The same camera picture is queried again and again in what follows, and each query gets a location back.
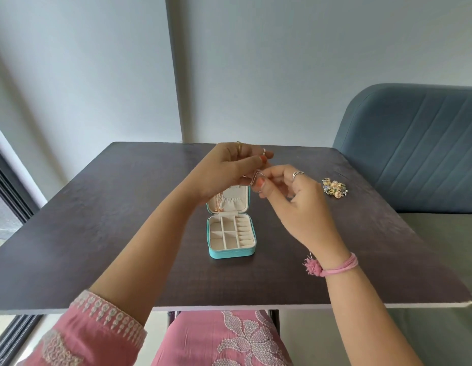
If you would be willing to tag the person's left hand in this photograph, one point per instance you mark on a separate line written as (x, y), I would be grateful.
(224, 167)

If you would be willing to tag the person's right hand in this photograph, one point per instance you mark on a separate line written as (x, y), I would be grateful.
(304, 217)

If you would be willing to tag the person's right thumb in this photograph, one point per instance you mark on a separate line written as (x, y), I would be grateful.
(269, 189)

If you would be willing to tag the person's left thumb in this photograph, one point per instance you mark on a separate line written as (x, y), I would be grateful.
(255, 161)

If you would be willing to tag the person's left forearm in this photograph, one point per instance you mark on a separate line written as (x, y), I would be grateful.
(152, 247)

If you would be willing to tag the person's right forearm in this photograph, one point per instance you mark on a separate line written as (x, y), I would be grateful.
(365, 316)

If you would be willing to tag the floral beaded hair clip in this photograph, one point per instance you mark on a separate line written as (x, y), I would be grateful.
(335, 187)

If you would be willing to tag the teal jewelry box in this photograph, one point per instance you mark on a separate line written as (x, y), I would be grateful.
(232, 253)

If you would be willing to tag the black table leg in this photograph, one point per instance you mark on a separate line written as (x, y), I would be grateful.
(274, 320)

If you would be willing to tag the blue upholstered chair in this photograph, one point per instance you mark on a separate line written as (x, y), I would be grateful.
(415, 148)

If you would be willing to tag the pink embroidered kurta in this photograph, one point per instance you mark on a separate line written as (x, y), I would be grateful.
(87, 333)

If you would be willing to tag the black window frame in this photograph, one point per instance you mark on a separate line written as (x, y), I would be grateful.
(11, 201)

